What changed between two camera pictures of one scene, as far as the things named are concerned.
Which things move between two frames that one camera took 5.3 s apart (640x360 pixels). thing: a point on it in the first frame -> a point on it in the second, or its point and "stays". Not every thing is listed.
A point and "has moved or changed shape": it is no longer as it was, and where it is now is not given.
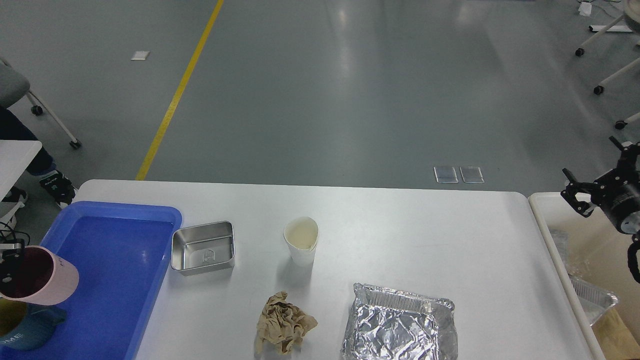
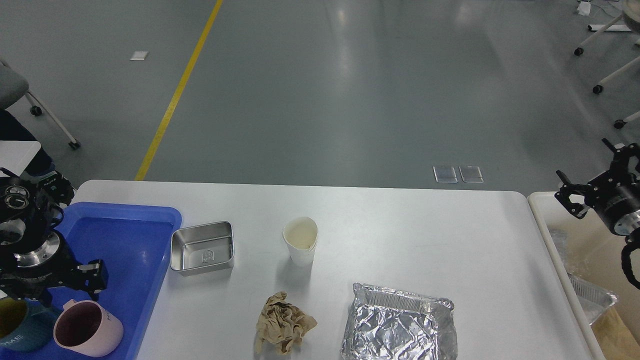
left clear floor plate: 445,175 stays
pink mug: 44,278 has moved or changed shape
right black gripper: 617,192 stays
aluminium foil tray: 385,324 stays
